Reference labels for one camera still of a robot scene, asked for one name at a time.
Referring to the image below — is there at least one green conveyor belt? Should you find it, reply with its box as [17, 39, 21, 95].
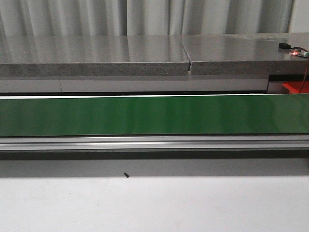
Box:
[0, 94, 309, 151]

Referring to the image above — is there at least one white curtain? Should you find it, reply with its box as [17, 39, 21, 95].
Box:
[0, 0, 309, 37]

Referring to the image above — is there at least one red plastic tray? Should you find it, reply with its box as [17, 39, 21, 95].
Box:
[282, 81, 309, 94]

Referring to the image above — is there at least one small green circuit board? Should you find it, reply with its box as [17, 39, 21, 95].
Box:
[278, 43, 309, 58]

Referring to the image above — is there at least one grey stone counter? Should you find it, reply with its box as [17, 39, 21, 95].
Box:
[0, 32, 309, 94]

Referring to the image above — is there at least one red black wire pair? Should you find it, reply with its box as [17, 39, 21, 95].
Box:
[299, 45, 309, 94]

